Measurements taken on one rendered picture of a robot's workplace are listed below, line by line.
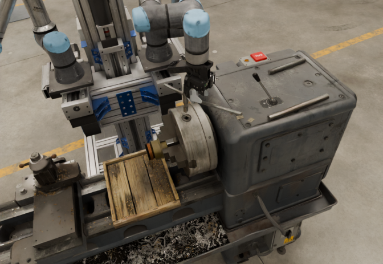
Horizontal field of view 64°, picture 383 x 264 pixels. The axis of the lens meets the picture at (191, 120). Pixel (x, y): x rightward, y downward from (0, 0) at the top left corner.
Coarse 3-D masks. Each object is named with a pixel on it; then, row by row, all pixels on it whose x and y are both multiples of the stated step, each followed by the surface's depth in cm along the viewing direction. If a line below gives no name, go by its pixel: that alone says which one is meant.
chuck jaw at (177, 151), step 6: (162, 150) 132; (168, 150) 131; (174, 150) 131; (180, 150) 131; (168, 156) 132; (174, 156) 129; (180, 156) 127; (174, 162) 130; (180, 162) 125; (186, 162) 126; (192, 162) 125
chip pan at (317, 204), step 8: (320, 200) 172; (296, 208) 170; (304, 208) 169; (312, 208) 169; (320, 208) 169; (280, 216) 167; (288, 216) 167; (296, 216) 166; (256, 224) 165; (264, 224) 164; (232, 232) 162; (240, 232) 162; (248, 232) 162; (232, 240) 159
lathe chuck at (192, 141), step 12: (180, 108) 131; (192, 108) 130; (180, 120) 125; (192, 120) 125; (180, 132) 123; (192, 132) 123; (180, 144) 132; (192, 144) 123; (204, 144) 124; (192, 156) 123; (204, 156) 125; (192, 168) 126; (204, 168) 130
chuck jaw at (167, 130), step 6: (168, 114) 134; (162, 120) 136; (168, 120) 134; (162, 126) 135; (168, 126) 134; (162, 132) 134; (168, 132) 134; (174, 132) 135; (162, 138) 134; (168, 138) 134
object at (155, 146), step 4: (156, 140) 134; (148, 144) 133; (152, 144) 132; (156, 144) 132; (160, 144) 132; (164, 144) 133; (148, 148) 131; (152, 148) 132; (156, 148) 131; (160, 148) 131; (164, 148) 133; (148, 152) 131; (152, 152) 132; (156, 152) 131; (160, 152) 132; (148, 156) 131; (152, 156) 132; (156, 156) 132; (160, 156) 133
